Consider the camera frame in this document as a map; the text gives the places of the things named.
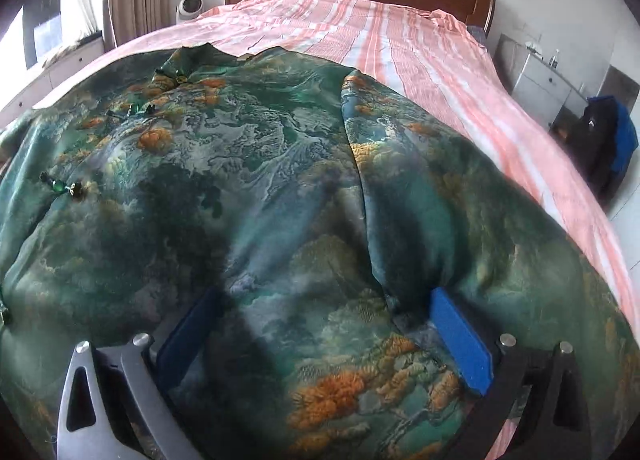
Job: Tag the pink striped bed sheet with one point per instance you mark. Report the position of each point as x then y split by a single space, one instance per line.
400 40

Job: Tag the blue cloth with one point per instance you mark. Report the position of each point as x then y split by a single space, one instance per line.
626 133

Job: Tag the white nightstand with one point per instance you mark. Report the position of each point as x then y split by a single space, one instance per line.
537 75

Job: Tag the window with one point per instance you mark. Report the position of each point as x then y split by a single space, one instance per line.
45 15

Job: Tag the small bottle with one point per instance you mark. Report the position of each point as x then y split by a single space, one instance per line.
553 58

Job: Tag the green landscape print garment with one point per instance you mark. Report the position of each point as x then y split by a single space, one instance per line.
280 180

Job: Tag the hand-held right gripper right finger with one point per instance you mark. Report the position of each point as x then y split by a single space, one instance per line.
460 345

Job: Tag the white round fan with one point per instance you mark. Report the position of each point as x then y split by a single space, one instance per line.
189 6

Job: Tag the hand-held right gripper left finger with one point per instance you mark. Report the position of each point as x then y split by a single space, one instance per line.
186 340

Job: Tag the white drawer cabinet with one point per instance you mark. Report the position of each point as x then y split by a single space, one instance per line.
65 65

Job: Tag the black bag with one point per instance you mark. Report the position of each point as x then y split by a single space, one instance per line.
590 140

